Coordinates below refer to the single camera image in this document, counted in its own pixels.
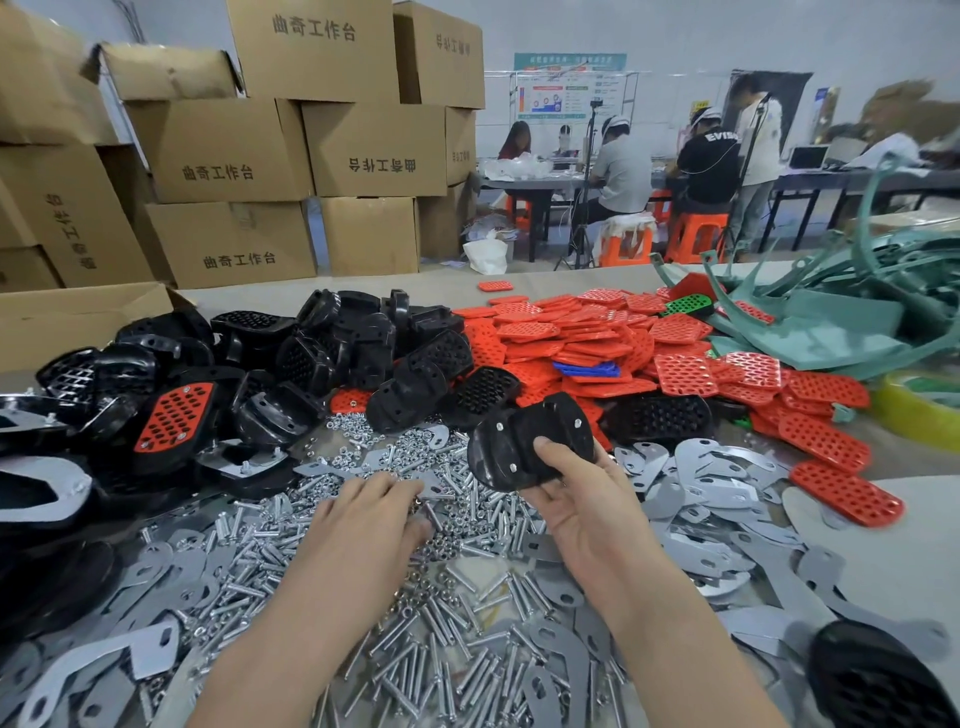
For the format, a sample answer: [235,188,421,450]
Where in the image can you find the person's left hand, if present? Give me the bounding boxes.
[298,471,435,610]

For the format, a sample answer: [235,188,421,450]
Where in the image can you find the person's right hand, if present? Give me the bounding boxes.
[517,437,663,610]

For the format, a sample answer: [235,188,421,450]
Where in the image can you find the black plastic pedal shell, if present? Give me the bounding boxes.
[467,391,597,493]

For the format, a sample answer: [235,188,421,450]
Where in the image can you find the person's left forearm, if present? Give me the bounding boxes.
[187,564,399,728]

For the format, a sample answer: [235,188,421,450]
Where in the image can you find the person's right forearm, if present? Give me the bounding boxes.
[600,553,789,728]

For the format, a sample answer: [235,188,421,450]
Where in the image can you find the pile of silver bolts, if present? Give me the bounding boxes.
[141,411,633,728]

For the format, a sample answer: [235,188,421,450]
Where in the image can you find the black perforated pad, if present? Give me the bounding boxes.
[806,620,960,728]
[600,393,715,451]

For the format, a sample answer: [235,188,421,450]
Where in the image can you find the pile of red perforated pads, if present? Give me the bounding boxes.
[453,279,907,529]

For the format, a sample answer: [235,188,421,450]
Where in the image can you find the pile of grey metal brackets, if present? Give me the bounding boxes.
[0,423,955,728]

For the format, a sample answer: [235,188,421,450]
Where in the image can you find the pile of black plastic shells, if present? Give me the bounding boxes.
[0,288,526,639]

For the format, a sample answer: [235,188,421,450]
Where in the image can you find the white plastic bag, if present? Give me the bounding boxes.
[462,235,510,277]

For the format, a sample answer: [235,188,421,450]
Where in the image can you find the white cloth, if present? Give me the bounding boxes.
[591,212,660,261]

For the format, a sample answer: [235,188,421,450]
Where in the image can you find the black shell with red pad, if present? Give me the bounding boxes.
[132,380,220,475]

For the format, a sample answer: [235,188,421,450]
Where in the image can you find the dark work table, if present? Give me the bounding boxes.
[756,168,960,254]
[478,174,595,264]

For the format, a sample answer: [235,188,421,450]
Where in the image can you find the pile of teal plastic frames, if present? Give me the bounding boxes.
[650,153,960,381]

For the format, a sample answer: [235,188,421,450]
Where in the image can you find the yellow-green tape roll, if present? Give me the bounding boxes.
[870,370,960,456]

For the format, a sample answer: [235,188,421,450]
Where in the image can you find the flat open cardboard carton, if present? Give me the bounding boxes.
[0,282,198,375]

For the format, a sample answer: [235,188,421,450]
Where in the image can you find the stack of cardboard boxes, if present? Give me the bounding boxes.
[0,0,487,294]

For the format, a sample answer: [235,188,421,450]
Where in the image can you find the black backdrop sheet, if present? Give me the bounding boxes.
[720,69,815,156]

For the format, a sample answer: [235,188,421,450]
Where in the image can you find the black camera tripod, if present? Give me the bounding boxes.
[554,97,610,272]

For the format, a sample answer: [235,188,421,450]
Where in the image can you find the wall poster board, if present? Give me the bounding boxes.
[511,52,629,126]

